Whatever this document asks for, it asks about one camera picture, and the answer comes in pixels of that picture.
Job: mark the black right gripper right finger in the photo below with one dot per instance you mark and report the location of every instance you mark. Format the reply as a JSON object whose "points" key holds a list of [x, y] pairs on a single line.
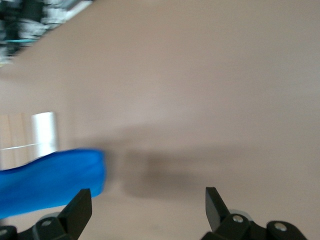
{"points": [[222, 220]]}

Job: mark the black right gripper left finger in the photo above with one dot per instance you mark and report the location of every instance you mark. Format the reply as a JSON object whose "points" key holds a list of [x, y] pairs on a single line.
{"points": [[75, 215]]}

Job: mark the blue microfibre towel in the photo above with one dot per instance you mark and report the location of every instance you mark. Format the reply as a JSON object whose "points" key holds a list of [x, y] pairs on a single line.
{"points": [[50, 180]]}

